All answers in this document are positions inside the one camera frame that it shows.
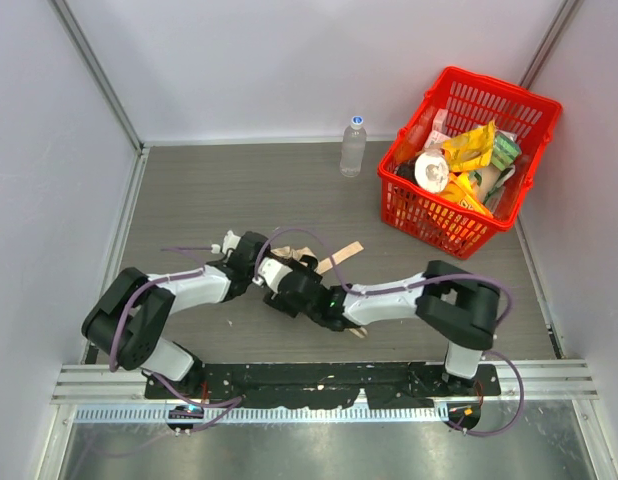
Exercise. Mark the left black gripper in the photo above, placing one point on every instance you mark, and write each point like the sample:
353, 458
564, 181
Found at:
259, 245

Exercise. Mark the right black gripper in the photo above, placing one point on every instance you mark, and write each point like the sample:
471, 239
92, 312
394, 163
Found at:
287, 282

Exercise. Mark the beige folding umbrella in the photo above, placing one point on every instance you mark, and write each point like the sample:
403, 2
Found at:
299, 257

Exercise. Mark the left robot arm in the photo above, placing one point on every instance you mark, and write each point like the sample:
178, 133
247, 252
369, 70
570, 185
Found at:
128, 321

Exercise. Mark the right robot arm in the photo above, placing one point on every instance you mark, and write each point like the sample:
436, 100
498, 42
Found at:
460, 306

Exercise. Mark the clear water bottle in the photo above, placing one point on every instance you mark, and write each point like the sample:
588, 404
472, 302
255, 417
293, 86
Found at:
353, 147

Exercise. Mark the orange snack bag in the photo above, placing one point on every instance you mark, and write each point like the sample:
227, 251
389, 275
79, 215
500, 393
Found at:
461, 190

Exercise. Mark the white box in basket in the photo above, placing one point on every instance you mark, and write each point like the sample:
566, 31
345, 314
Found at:
437, 136

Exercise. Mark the beige cup in basket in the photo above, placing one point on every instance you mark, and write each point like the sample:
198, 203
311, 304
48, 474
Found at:
485, 180

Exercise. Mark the yellow snack bag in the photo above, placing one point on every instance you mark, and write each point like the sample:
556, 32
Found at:
472, 150

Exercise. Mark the green carton box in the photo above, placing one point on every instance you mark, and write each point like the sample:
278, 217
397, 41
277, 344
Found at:
505, 151

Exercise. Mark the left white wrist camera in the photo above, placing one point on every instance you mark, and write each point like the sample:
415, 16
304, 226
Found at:
229, 243

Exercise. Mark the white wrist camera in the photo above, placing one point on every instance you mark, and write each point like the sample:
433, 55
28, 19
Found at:
229, 243
270, 273

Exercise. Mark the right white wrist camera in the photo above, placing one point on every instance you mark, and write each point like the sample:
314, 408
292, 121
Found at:
270, 273

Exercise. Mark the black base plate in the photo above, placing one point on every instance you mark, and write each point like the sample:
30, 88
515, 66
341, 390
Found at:
315, 386

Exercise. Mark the white slotted cable duct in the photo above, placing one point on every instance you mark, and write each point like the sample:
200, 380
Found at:
170, 414

